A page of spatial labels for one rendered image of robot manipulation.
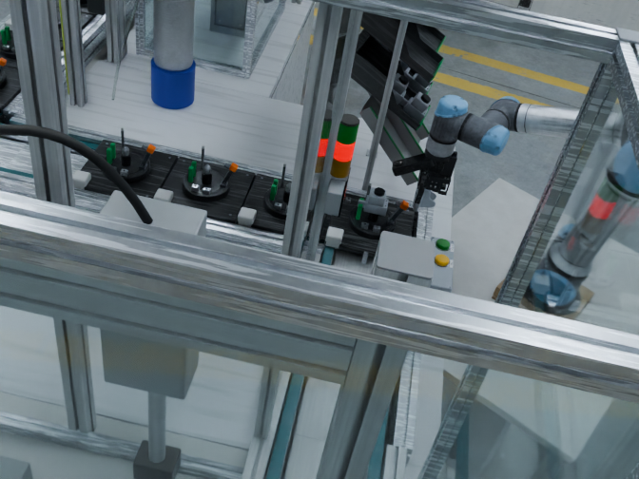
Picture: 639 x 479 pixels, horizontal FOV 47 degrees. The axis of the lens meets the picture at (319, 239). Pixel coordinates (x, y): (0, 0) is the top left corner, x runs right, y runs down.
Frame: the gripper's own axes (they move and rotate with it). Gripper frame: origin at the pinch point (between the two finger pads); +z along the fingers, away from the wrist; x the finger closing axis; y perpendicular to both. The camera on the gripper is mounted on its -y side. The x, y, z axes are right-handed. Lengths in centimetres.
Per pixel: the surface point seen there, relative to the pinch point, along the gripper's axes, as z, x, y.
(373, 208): 2.2, -2.2, -11.1
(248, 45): 6, 86, -69
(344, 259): 14.9, -12.0, -15.8
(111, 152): 4, -1, -89
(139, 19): 6, 86, -113
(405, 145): 2.1, 33.5, -4.7
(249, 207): 9.6, -4.9, -46.0
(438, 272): 10.6, -13.2, 10.5
